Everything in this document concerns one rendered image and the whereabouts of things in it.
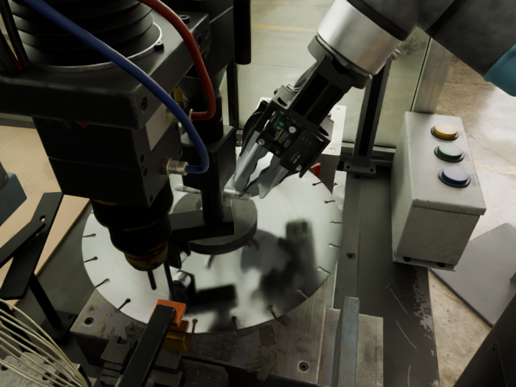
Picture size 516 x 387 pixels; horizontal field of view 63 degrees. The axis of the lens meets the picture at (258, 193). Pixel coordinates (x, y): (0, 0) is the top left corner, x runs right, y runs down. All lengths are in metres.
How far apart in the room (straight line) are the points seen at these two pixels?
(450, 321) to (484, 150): 1.20
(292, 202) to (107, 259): 0.25
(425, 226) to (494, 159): 1.87
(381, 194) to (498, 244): 1.17
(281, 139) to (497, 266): 1.59
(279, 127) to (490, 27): 0.20
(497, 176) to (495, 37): 2.06
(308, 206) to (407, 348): 0.27
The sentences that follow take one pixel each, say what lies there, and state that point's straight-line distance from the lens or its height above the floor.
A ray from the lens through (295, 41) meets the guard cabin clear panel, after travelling 0.90.
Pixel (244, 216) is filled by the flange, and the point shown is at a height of 0.96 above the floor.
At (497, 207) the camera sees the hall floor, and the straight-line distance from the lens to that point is 2.26.
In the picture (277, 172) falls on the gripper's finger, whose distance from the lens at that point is 0.49.
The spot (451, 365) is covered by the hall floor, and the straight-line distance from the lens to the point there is 1.62.
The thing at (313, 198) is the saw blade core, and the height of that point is 0.95.
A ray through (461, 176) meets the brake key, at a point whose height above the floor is 0.91.
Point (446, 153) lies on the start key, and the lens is 0.80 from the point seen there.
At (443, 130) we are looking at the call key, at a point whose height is 0.91.
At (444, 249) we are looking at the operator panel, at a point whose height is 0.80.
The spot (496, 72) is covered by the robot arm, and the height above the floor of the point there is 1.17.
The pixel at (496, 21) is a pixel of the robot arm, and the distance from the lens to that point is 0.41.
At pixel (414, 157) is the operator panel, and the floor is 0.90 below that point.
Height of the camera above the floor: 1.33
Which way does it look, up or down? 41 degrees down
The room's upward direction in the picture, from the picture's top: straight up
